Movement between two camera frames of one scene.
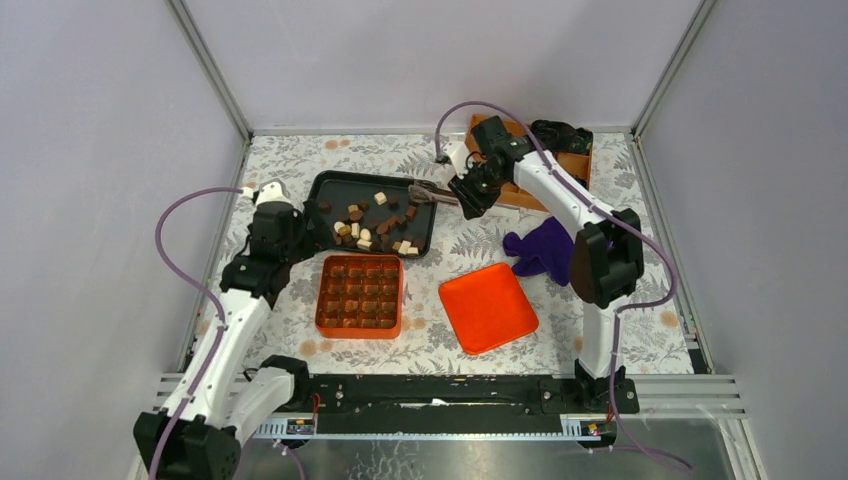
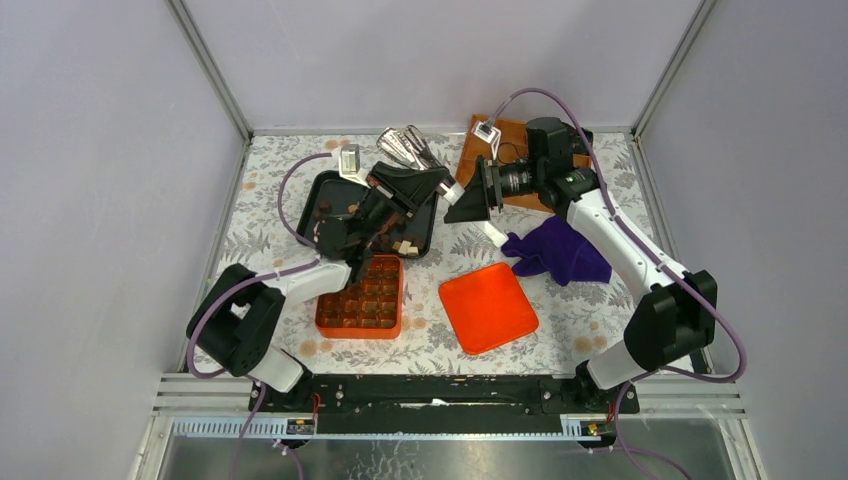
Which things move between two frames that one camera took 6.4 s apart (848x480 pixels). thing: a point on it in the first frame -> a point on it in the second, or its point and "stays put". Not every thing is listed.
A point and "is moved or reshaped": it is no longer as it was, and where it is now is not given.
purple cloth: x=546 y=250 stays put
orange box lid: x=488 y=308 stays put
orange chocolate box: x=360 y=297 stays put
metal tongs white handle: x=424 y=192 is moved or reshaped
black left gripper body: x=296 y=249 -> x=386 y=198
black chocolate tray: x=372 y=213 stays put
